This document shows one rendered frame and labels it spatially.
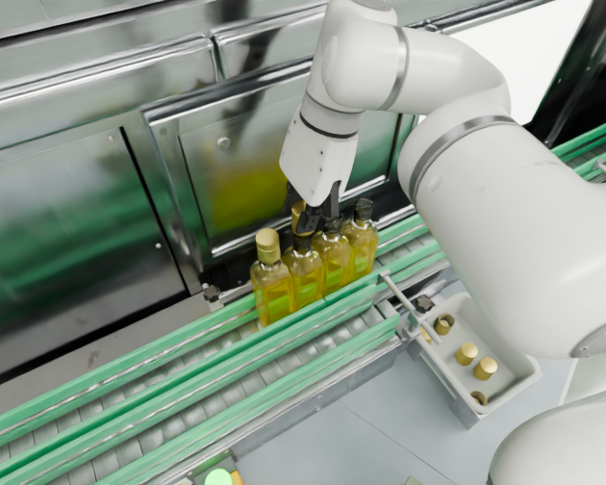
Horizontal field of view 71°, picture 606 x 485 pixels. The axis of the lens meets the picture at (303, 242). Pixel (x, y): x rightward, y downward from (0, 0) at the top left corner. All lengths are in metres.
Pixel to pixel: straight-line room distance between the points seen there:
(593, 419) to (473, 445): 0.72
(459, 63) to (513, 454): 0.32
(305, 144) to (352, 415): 0.59
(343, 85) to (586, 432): 0.30
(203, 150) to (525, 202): 0.49
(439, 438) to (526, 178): 0.77
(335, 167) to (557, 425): 0.36
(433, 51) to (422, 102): 0.04
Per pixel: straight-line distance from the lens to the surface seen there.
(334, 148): 0.51
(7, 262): 0.76
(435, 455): 0.96
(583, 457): 0.26
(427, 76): 0.42
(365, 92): 0.40
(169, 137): 0.61
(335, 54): 0.40
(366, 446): 0.93
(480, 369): 0.98
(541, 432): 0.27
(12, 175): 0.65
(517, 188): 0.25
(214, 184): 0.70
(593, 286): 0.23
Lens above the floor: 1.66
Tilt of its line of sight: 52 degrees down
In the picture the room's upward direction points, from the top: straight up
